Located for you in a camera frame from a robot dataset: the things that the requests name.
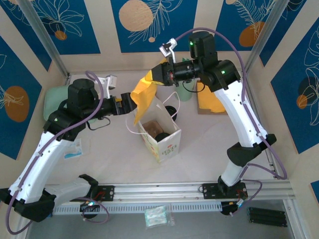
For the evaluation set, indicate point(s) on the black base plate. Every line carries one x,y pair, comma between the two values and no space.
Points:
209,190
107,193

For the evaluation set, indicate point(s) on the clear bag of packets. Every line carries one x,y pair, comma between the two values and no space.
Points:
157,216

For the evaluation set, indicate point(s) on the mint green zip pouch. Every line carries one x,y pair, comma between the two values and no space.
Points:
53,99

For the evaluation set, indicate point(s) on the white paper takeout bag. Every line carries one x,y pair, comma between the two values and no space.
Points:
169,149

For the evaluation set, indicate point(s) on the yellow napkin stack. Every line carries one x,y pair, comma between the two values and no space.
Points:
207,99

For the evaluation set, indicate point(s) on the black ribbed battery pack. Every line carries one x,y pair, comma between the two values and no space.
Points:
266,217

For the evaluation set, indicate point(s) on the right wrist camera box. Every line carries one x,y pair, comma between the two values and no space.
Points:
168,47

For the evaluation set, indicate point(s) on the small circuit board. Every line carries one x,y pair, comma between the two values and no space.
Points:
89,203
239,203

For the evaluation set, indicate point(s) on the stack of yellow napkins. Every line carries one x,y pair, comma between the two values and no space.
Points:
202,112

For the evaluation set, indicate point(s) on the aluminium frame post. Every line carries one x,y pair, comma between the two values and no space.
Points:
264,32
42,32

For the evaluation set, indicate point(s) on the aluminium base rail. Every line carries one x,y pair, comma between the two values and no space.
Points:
162,190

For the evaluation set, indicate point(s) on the green paper wrapped straw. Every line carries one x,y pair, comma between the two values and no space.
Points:
185,59

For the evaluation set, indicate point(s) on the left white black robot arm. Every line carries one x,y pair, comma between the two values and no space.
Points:
37,169

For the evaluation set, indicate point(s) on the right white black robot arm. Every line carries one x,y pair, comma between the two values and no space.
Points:
239,114

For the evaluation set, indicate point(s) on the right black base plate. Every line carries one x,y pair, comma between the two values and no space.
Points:
209,190

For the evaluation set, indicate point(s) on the mint green holder cup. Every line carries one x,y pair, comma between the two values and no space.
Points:
185,95

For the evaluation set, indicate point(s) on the brown pulp cup carrier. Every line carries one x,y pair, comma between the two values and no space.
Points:
152,128

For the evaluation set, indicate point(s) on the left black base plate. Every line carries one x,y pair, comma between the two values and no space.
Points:
107,193

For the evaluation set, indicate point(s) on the yellow paper napkin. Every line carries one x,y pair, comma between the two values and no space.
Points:
144,97

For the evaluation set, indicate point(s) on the blue white wipe packet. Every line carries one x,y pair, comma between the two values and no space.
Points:
73,152

